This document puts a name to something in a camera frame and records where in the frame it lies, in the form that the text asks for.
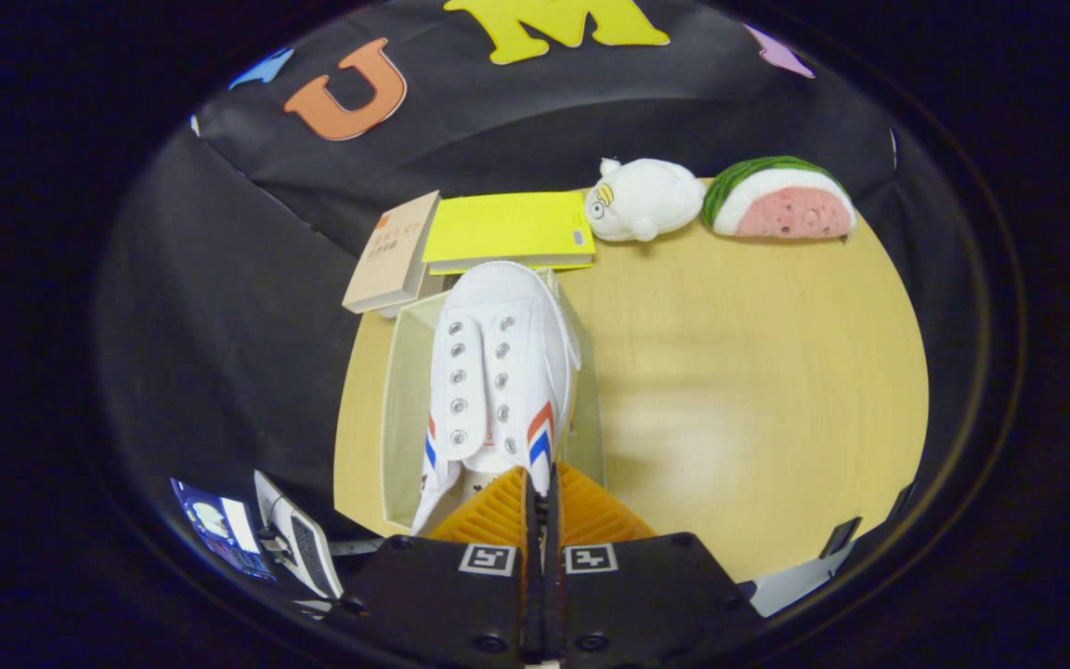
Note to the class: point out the white keyboard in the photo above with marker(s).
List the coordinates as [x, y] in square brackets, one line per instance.
[303, 544]

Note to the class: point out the white flat object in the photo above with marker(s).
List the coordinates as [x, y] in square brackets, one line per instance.
[790, 585]

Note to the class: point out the white plush toy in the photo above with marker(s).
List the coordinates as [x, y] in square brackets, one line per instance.
[651, 200]

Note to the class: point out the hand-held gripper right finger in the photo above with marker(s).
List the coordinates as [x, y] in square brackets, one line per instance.
[646, 595]

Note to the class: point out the computer monitor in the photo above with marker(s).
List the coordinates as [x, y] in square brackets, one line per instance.
[219, 525]

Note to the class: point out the beige book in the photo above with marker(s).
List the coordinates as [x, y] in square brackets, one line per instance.
[396, 255]

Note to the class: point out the cream fabric storage box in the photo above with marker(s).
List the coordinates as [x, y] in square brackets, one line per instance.
[405, 409]

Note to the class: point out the white striped canvas shoe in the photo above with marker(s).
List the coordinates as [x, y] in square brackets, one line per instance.
[507, 307]

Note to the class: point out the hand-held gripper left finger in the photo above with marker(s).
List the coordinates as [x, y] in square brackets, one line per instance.
[442, 604]

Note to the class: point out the watermelon slice plush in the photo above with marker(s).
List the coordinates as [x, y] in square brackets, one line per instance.
[781, 200]

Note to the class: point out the yellow book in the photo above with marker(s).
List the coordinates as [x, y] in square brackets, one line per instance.
[507, 228]

